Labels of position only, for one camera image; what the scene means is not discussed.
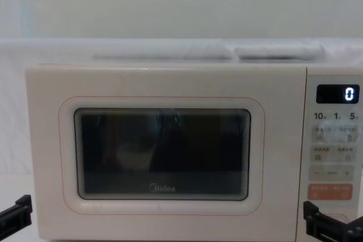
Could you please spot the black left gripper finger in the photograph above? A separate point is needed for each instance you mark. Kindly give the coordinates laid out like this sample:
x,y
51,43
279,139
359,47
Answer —
x,y
20,216

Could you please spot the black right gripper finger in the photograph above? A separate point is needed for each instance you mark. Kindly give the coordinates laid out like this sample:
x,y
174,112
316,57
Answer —
x,y
312,210
314,232

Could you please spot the oven control panel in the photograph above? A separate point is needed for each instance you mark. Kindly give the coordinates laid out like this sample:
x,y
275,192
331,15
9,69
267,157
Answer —
x,y
331,128

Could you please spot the cream microwave oven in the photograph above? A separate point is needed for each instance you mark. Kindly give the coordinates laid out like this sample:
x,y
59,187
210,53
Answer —
x,y
170,83

